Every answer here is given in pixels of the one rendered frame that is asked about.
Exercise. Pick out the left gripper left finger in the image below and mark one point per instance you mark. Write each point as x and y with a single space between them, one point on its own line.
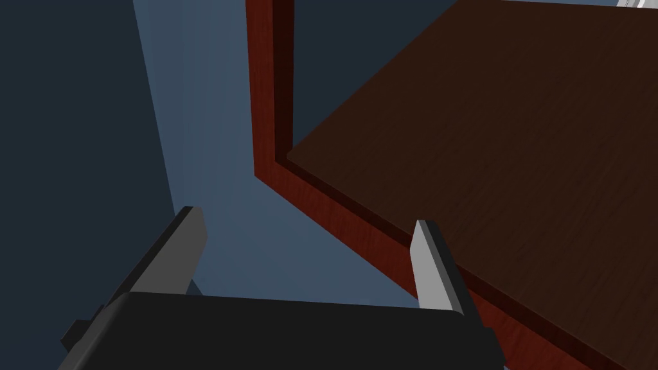
172 257

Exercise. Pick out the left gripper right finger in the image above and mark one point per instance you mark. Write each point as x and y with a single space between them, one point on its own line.
434 272

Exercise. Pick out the dark brown door leaf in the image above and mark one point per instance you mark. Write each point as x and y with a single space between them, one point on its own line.
488 154

